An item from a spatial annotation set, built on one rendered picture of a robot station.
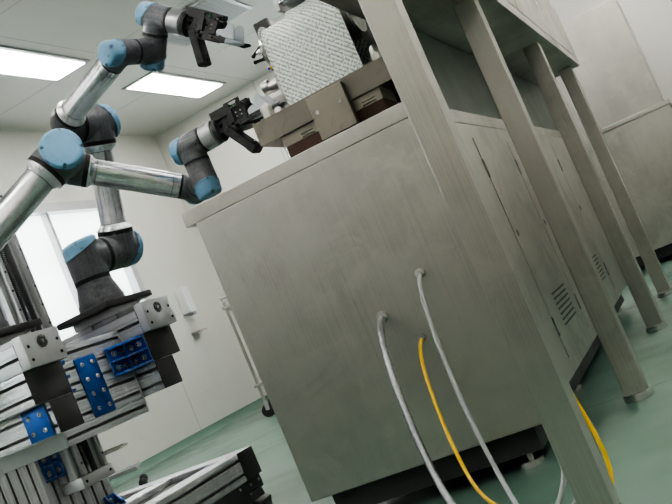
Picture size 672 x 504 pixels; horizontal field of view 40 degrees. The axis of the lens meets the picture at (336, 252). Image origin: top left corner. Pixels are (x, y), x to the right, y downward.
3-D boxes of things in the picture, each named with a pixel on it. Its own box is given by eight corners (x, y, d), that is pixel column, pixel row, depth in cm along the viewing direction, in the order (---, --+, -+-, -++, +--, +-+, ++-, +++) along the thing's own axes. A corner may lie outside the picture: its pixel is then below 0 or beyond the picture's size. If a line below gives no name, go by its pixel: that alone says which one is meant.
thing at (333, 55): (298, 125, 253) (271, 63, 254) (372, 86, 244) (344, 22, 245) (297, 125, 252) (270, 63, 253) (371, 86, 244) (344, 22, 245)
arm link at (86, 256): (67, 288, 296) (51, 249, 297) (101, 278, 306) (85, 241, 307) (86, 276, 288) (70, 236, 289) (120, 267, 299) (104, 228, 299)
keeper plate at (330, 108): (325, 140, 229) (308, 100, 229) (360, 122, 225) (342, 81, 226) (321, 140, 226) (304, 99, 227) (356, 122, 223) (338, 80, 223)
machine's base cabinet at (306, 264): (513, 349, 466) (444, 192, 471) (637, 302, 442) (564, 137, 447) (324, 541, 232) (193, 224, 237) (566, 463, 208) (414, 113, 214)
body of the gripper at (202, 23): (218, 13, 261) (181, 4, 265) (211, 43, 263) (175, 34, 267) (230, 17, 268) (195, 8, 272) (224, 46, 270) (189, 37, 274)
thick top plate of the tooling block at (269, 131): (287, 147, 250) (278, 127, 250) (418, 80, 235) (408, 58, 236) (261, 147, 235) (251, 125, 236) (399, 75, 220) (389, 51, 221)
